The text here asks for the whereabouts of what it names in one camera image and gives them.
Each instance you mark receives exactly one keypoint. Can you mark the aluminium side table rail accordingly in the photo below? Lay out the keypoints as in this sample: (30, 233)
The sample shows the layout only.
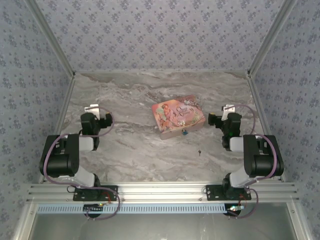
(262, 112)
(63, 112)

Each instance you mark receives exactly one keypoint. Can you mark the aluminium front frame beam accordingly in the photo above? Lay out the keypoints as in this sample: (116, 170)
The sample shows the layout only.
(162, 191)

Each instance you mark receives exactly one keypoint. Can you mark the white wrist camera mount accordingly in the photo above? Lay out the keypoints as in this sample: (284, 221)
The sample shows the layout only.
(92, 109)
(228, 110)

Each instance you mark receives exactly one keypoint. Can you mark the small metal key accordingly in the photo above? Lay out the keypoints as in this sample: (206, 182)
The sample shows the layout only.
(199, 152)

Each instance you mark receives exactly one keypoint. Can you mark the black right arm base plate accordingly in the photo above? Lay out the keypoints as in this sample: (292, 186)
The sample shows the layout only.
(215, 193)

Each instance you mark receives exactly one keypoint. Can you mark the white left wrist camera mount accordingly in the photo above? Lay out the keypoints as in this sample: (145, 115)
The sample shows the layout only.
(92, 109)

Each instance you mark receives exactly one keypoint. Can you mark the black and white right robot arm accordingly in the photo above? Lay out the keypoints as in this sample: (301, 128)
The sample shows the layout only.
(262, 160)

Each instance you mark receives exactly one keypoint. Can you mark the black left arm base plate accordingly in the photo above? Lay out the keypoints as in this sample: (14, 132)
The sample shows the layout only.
(80, 196)

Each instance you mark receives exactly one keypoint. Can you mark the small circuit board with leds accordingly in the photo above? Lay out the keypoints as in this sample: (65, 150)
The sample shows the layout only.
(235, 208)
(93, 208)

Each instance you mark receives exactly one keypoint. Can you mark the aluminium corner frame post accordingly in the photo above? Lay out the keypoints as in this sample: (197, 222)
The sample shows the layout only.
(272, 37)
(52, 40)

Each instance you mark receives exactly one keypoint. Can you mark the pink illustrated tin box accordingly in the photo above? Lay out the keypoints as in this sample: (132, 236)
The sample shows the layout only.
(175, 115)

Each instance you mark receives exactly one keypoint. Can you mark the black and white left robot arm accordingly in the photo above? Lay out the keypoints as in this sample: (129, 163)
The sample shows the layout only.
(60, 160)

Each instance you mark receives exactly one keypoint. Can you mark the small blue padlock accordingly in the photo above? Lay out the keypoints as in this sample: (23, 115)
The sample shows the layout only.
(185, 132)

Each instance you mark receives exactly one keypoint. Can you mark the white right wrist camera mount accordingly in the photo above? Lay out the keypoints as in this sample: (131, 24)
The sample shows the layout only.
(228, 110)

